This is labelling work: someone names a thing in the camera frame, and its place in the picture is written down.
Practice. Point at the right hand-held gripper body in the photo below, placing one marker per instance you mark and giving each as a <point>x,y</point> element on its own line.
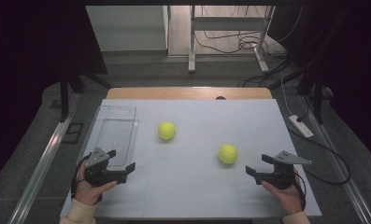
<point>281,174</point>

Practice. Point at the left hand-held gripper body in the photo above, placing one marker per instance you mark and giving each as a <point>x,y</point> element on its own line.
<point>96,161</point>

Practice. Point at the clear plastic container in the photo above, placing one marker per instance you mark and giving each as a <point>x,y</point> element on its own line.
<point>116,130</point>

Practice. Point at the yellow tennis ball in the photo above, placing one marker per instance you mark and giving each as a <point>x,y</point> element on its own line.
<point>228,153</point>
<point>166,130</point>

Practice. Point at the person's right hand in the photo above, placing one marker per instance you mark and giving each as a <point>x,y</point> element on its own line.
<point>286,197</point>

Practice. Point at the person's left hand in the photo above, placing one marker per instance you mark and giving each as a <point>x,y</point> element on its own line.
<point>91,191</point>

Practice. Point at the dark floor plate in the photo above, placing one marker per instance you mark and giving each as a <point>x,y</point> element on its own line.
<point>73,133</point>

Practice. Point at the white power strip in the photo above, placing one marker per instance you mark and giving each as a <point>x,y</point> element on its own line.
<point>301,126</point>

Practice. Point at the white table board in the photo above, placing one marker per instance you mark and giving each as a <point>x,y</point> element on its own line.
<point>189,186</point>

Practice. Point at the black stand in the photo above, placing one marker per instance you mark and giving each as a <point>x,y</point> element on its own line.
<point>317,99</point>
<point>64,99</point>

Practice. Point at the wooden table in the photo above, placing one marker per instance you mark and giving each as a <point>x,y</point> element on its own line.
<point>186,93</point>

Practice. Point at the white panel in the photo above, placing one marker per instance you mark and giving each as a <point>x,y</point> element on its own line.
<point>127,28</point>

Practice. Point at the aluminium rail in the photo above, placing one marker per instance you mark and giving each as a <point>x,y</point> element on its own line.
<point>342,174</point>
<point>43,168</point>

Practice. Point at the white desk frame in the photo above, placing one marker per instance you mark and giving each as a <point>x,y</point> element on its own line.
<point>226,23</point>

